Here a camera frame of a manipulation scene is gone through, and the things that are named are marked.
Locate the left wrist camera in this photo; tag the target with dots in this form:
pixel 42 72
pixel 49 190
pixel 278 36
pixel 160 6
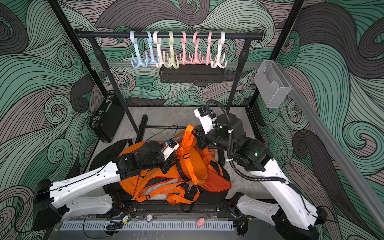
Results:
pixel 171 146

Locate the black clothes rack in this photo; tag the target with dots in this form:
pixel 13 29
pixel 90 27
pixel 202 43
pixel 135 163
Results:
pixel 140 130

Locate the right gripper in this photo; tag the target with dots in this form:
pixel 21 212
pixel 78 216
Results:
pixel 200 132

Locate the white hook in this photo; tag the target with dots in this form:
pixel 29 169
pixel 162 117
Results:
pixel 220 57
pixel 160 55

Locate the pink small object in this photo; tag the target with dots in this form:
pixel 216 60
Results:
pixel 200 222

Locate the pale green hook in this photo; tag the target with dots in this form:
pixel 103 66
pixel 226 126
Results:
pixel 170 61

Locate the orange sling bag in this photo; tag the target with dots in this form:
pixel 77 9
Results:
pixel 192 163

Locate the red-orange drawstring bag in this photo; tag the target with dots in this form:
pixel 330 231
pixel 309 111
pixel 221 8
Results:
pixel 215 181

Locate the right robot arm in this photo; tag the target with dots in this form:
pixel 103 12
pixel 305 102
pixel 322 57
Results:
pixel 294 217

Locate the pink hook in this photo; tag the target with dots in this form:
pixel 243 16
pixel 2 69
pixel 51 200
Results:
pixel 183 55
pixel 208 54
pixel 197 57

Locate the white hook rightmost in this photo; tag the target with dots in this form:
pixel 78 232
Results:
pixel 220 57

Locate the white slotted cable duct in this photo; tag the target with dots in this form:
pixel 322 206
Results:
pixel 155 225

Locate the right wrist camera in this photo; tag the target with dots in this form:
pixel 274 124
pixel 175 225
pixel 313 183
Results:
pixel 206 121

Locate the black case on wall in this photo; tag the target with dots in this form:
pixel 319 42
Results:
pixel 107 118

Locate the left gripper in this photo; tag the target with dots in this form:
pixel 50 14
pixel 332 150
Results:
pixel 167 163

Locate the white mesh wall basket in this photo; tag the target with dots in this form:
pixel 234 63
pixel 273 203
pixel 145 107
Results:
pixel 272 83

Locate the black wall shelf tray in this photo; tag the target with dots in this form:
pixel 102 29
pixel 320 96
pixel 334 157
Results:
pixel 191 74

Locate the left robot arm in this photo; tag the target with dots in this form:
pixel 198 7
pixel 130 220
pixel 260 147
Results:
pixel 51 199

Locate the large orange backpack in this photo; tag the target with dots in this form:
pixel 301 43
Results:
pixel 174 185

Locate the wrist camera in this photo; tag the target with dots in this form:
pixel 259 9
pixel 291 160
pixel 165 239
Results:
pixel 206 121
pixel 171 146

